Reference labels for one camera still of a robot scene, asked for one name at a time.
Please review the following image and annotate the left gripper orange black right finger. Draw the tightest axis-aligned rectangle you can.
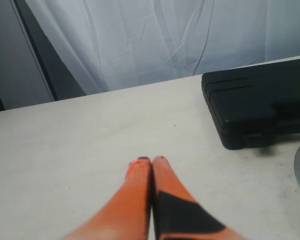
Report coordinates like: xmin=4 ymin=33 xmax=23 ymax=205
xmin=152 ymin=156 xmax=245 ymax=240

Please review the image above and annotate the white fabric curtain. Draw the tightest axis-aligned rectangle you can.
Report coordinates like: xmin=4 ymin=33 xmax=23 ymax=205
xmin=27 ymin=0 xmax=300 ymax=95

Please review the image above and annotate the black plastic tool case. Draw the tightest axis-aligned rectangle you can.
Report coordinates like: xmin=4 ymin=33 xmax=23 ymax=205
xmin=201 ymin=59 xmax=300 ymax=150

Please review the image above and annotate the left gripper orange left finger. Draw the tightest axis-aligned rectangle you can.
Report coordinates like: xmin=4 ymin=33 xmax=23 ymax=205
xmin=63 ymin=157 xmax=152 ymax=240

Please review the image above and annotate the dark vertical post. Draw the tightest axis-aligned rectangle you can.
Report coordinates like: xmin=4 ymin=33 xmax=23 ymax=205
xmin=14 ymin=0 xmax=86 ymax=101

